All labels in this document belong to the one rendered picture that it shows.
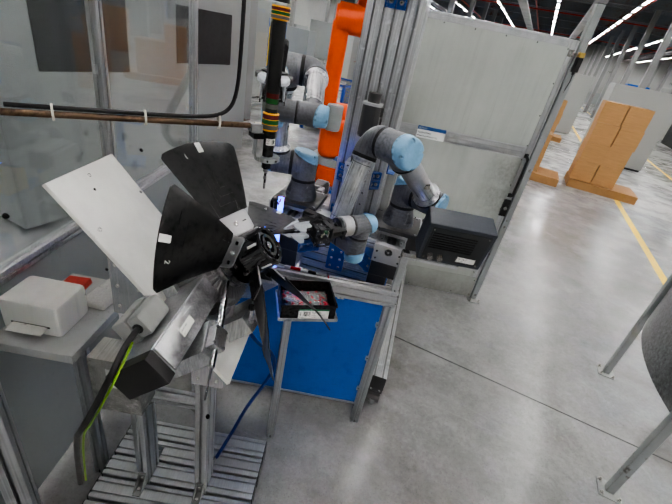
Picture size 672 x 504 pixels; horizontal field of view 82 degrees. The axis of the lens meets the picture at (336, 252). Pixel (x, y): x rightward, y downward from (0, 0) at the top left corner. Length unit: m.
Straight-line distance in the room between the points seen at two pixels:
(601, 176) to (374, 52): 7.58
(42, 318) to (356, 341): 1.20
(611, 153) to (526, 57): 6.21
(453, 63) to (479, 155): 0.65
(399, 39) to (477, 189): 1.53
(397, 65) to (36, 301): 1.58
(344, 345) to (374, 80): 1.23
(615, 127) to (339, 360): 7.75
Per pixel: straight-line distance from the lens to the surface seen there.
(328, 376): 2.05
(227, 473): 1.97
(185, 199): 0.90
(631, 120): 8.99
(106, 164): 1.25
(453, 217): 1.56
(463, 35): 2.90
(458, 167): 3.03
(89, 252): 1.81
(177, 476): 1.96
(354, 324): 1.81
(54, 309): 1.35
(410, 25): 1.90
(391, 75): 1.92
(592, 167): 9.07
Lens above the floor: 1.77
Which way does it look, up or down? 29 degrees down
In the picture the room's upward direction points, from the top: 12 degrees clockwise
